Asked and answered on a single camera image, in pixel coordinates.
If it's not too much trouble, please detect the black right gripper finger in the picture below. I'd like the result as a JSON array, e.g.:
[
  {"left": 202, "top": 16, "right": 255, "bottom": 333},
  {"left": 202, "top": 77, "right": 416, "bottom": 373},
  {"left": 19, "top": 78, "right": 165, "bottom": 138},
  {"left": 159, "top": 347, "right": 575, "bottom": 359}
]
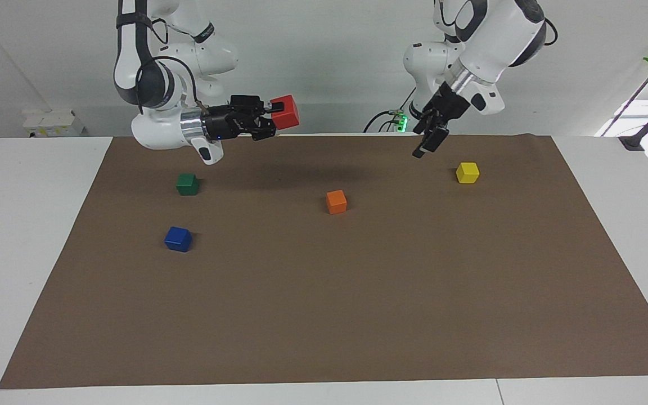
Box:
[
  {"left": 249, "top": 117, "right": 278, "bottom": 141},
  {"left": 230, "top": 94, "right": 285, "bottom": 116}
]

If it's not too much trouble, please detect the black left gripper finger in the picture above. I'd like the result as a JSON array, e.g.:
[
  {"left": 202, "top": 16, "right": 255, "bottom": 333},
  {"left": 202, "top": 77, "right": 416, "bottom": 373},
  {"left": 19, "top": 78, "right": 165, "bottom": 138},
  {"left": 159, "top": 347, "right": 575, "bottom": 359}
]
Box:
[
  {"left": 413, "top": 108, "right": 436, "bottom": 134},
  {"left": 412, "top": 115, "right": 449, "bottom": 159}
]

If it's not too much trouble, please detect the red wooden block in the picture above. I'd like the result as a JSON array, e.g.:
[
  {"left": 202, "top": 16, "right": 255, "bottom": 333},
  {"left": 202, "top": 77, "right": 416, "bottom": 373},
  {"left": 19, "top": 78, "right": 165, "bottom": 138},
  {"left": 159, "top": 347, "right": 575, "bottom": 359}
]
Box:
[{"left": 271, "top": 94, "right": 300, "bottom": 131}]

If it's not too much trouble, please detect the yellow wooden block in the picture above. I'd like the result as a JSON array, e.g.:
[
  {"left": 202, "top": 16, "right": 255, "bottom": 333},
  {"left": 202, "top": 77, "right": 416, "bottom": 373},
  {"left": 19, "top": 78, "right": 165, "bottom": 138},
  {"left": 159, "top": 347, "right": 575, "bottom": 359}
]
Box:
[{"left": 456, "top": 162, "right": 480, "bottom": 185}]

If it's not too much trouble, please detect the green wooden block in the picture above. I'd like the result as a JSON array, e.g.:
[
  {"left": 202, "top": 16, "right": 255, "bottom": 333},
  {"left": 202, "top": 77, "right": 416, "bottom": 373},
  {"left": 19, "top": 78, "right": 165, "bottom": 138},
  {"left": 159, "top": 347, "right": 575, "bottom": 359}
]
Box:
[{"left": 176, "top": 173, "right": 200, "bottom": 196}]

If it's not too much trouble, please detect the orange wooden block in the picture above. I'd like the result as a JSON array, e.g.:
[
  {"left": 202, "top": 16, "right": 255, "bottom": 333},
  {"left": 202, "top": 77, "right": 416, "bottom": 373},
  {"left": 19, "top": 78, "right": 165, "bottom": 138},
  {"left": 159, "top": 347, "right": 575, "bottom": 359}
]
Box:
[{"left": 326, "top": 190, "right": 348, "bottom": 215}]

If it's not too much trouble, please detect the blue wooden block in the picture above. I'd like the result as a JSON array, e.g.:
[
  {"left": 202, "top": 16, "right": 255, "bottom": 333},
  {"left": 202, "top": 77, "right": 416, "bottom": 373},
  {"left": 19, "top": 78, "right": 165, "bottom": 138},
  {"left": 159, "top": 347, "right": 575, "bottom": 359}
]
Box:
[{"left": 164, "top": 226, "right": 193, "bottom": 253}]

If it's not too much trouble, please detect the white power strip box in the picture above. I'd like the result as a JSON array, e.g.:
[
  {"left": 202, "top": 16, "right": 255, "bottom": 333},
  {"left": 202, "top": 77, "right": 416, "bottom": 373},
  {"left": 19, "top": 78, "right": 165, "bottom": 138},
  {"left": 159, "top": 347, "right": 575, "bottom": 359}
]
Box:
[{"left": 22, "top": 109, "right": 86, "bottom": 137}]

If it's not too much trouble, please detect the brown paper table mat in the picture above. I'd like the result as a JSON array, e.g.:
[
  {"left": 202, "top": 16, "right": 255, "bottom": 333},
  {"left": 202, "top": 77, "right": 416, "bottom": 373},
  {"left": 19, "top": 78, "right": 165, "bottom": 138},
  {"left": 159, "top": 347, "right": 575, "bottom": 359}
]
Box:
[{"left": 0, "top": 133, "right": 648, "bottom": 390}]

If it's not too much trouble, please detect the green tipped pole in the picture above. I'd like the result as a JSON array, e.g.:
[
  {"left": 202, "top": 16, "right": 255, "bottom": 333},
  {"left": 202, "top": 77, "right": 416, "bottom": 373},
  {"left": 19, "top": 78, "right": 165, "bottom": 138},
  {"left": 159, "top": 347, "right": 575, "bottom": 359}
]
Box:
[{"left": 601, "top": 40, "right": 648, "bottom": 137}]

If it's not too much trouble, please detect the black power cable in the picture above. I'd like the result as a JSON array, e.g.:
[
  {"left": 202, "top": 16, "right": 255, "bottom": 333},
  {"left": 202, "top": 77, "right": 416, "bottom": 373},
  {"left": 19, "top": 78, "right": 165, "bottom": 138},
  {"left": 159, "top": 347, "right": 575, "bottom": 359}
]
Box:
[{"left": 363, "top": 86, "right": 418, "bottom": 133}]

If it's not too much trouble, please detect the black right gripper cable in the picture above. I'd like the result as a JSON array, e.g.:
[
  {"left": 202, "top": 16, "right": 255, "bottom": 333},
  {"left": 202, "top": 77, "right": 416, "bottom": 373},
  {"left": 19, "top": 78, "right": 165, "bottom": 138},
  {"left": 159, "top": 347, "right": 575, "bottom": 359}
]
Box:
[{"left": 134, "top": 55, "right": 204, "bottom": 114}]

